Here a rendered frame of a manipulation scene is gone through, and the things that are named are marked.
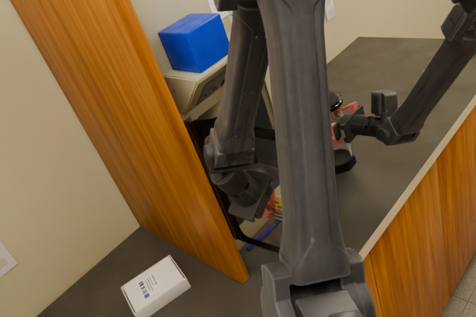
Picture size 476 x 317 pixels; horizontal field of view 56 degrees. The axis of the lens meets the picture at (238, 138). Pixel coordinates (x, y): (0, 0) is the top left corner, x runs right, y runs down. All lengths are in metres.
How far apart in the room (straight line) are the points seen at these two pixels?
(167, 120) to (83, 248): 0.71
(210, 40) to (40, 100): 0.59
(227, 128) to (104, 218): 0.89
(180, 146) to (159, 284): 0.47
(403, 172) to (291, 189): 1.00
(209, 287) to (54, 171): 0.55
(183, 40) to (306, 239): 0.57
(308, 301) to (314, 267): 0.03
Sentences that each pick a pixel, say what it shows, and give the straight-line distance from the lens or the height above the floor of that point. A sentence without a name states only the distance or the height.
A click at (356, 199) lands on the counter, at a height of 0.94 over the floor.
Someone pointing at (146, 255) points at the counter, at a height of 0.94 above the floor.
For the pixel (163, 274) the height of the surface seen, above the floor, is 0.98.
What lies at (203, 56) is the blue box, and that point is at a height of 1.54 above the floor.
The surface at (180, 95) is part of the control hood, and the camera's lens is 0.99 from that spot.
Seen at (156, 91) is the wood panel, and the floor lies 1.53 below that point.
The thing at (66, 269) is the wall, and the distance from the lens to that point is 1.53.
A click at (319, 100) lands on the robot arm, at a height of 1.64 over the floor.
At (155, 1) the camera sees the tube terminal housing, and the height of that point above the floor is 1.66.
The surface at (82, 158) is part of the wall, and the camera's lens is 1.44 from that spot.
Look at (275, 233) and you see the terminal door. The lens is 1.14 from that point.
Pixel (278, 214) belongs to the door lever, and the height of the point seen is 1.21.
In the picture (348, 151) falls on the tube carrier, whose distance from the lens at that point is 1.38.
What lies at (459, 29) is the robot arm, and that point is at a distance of 0.92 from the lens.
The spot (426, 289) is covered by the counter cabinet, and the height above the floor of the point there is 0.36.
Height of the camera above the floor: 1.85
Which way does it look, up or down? 31 degrees down
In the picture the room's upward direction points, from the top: 20 degrees counter-clockwise
